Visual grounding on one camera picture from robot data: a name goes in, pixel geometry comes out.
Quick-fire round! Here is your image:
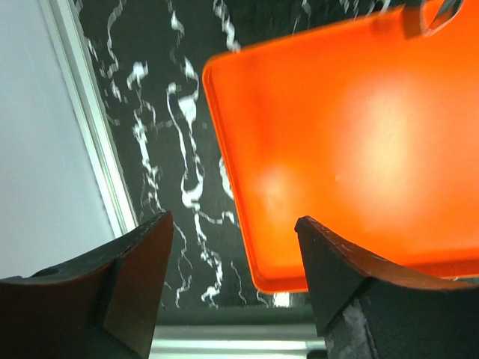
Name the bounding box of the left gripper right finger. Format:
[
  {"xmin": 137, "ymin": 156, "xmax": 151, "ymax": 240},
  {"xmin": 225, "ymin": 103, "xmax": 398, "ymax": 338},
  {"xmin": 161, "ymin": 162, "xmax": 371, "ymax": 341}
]
[{"xmin": 295, "ymin": 217, "xmax": 468, "ymax": 336}]

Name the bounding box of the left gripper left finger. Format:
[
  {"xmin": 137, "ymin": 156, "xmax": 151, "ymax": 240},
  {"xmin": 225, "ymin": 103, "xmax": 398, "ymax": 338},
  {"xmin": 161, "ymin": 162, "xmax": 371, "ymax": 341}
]
[{"xmin": 29, "ymin": 209, "xmax": 175, "ymax": 359}]

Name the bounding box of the orange box lid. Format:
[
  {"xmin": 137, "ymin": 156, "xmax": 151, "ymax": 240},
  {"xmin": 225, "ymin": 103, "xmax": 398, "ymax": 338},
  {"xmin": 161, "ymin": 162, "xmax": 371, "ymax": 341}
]
[{"xmin": 202, "ymin": 1, "xmax": 478, "ymax": 293}]

